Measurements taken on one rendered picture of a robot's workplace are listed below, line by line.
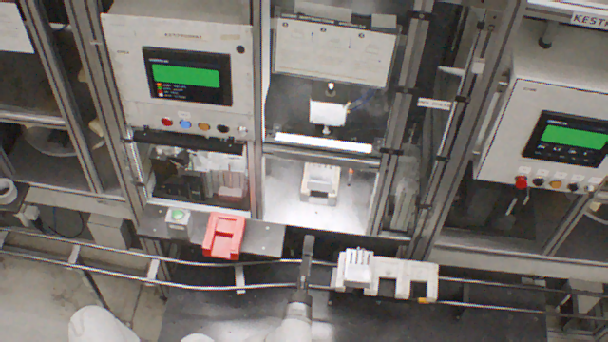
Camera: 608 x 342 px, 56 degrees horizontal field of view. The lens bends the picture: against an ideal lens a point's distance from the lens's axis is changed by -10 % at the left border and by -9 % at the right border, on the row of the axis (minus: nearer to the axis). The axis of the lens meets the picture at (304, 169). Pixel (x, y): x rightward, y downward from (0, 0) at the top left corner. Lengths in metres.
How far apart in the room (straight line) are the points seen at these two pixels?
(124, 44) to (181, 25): 0.20
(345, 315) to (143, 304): 1.20
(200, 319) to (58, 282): 1.20
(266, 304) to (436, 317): 0.66
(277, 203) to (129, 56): 0.88
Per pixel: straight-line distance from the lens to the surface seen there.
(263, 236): 2.27
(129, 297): 3.23
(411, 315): 2.42
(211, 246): 2.21
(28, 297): 3.39
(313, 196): 2.36
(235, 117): 1.85
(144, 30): 1.69
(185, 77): 1.74
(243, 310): 2.38
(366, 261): 2.21
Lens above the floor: 2.86
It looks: 53 degrees down
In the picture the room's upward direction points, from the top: 4 degrees clockwise
